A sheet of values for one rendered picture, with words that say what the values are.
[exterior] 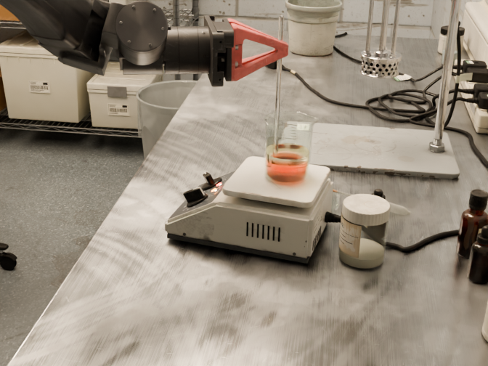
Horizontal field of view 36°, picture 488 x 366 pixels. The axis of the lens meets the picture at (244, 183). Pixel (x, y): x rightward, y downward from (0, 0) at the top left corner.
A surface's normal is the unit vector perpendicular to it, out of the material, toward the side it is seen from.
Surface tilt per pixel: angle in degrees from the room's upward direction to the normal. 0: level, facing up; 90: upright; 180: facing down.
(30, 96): 93
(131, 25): 60
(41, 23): 137
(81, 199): 0
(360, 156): 0
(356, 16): 90
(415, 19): 90
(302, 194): 0
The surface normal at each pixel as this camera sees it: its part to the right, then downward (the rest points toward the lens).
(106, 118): -0.10, 0.45
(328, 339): 0.02, -0.91
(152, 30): 0.14, -0.10
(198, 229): -0.31, 0.39
